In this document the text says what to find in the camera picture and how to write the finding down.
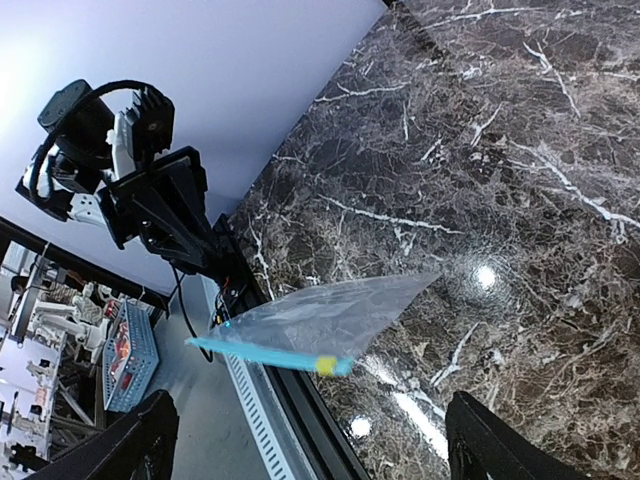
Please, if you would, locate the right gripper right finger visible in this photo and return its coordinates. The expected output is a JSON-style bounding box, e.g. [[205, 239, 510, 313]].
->
[[445, 391, 586, 480]]

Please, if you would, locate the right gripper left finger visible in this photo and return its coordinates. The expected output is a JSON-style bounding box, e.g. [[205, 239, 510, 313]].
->
[[30, 389, 179, 480]]

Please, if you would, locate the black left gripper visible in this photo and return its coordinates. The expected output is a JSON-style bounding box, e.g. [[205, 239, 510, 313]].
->
[[97, 146, 217, 274]]

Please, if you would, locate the clear zip top bag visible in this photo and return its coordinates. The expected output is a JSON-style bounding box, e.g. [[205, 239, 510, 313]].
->
[[186, 273, 439, 376]]

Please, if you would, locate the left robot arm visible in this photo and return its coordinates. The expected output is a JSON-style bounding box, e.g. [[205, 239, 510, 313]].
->
[[16, 79, 218, 276]]

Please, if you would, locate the blue-grey crate in background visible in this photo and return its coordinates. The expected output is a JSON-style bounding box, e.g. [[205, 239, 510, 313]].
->
[[102, 301, 159, 413]]

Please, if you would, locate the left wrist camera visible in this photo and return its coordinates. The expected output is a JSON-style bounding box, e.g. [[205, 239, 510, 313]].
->
[[107, 86, 175, 179]]

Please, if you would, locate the white slotted cable duct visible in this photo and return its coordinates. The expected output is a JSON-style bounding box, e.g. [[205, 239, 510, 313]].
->
[[224, 354, 295, 480]]

